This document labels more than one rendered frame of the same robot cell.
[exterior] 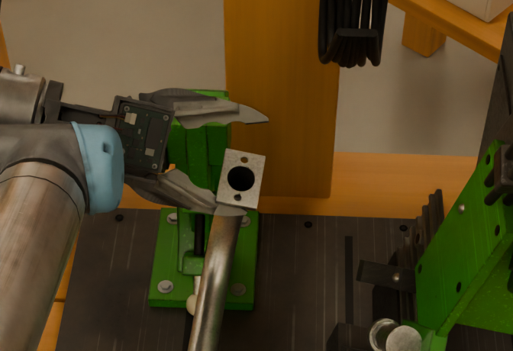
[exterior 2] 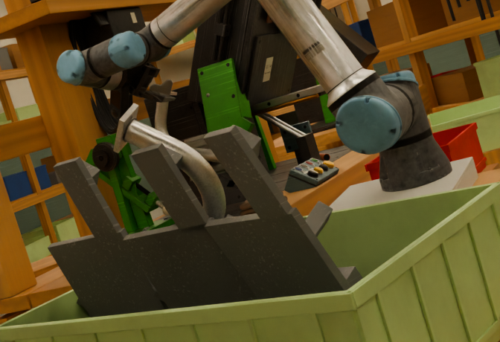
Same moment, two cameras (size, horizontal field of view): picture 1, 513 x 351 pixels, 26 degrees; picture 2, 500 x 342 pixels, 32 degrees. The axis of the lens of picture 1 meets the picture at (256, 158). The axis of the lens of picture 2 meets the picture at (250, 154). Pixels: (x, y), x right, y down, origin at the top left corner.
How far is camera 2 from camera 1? 214 cm
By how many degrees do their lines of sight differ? 69
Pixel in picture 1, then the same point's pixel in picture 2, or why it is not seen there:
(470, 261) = (228, 85)
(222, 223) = (164, 128)
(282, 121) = (109, 189)
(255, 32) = (85, 140)
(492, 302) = (241, 101)
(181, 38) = not seen: outside the picture
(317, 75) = not seen: hidden behind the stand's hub
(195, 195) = (163, 90)
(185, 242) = (140, 199)
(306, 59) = not seen: hidden behind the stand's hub
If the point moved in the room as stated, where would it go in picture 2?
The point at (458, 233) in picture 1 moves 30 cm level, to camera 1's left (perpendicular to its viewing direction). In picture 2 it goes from (214, 97) to (161, 114)
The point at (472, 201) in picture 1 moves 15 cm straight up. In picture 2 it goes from (209, 85) to (193, 33)
